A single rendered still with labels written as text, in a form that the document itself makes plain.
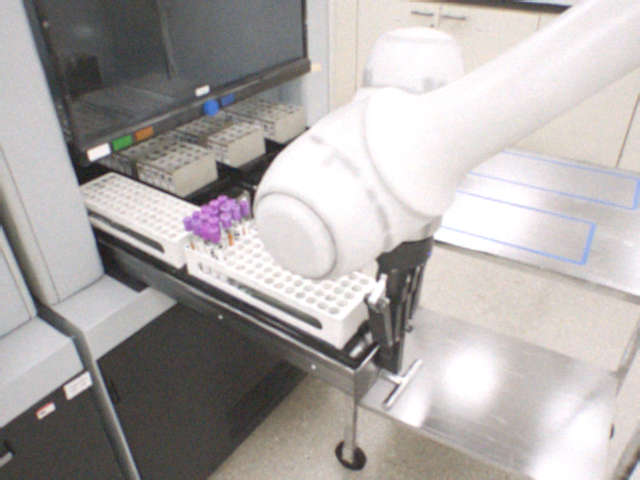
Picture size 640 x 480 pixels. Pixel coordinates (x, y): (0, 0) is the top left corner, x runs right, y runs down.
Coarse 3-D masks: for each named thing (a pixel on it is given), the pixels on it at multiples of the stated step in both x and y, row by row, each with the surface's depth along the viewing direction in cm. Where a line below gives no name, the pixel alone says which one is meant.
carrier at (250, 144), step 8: (256, 128) 117; (240, 136) 114; (248, 136) 114; (256, 136) 116; (224, 144) 111; (232, 144) 111; (240, 144) 113; (248, 144) 115; (256, 144) 117; (264, 144) 119; (224, 152) 112; (232, 152) 112; (240, 152) 114; (248, 152) 116; (256, 152) 118; (264, 152) 120; (224, 160) 113; (232, 160) 113; (240, 160) 115; (248, 160) 117
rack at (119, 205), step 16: (112, 176) 103; (80, 192) 98; (96, 192) 97; (112, 192) 98; (128, 192) 98; (144, 192) 97; (160, 192) 97; (96, 208) 93; (112, 208) 92; (128, 208) 93; (144, 208) 93; (160, 208) 92; (176, 208) 92; (192, 208) 92; (96, 224) 96; (112, 224) 95; (128, 224) 89; (144, 224) 87; (160, 224) 87; (176, 224) 87; (128, 240) 91; (144, 240) 94; (160, 240) 85; (176, 240) 83; (160, 256) 87; (176, 256) 85
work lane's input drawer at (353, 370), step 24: (96, 240) 95; (120, 240) 92; (120, 264) 94; (144, 264) 88; (168, 264) 86; (168, 288) 87; (192, 288) 83; (216, 288) 81; (216, 312) 81; (240, 312) 78; (264, 312) 76; (240, 336) 80; (264, 336) 77; (288, 336) 74; (312, 336) 72; (360, 336) 72; (288, 360) 76; (312, 360) 72; (336, 360) 70; (360, 360) 69; (336, 384) 71; (360, 384) 70; (408, 384) 73; (384, 408) 71
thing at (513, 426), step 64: (512, 192) 104; (576, 192) 104; (512, 256) 86; (576, 256) 86; (448, 320) 152; (384, 384) 133; (448, 384) 133; (512, 384) 132; (576, 384) 132; (512, 448) 117; (576, 448) 117
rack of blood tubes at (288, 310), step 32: (192, 256) 81; (224, 256) 80; (256, 256) 81; (224, 288) 80; (256, 288) 75; (288, 288) 74; (320, 288) 73; (352, 288) 74; (288, 320) 74; (320, 320) 70; (352, 320) 70
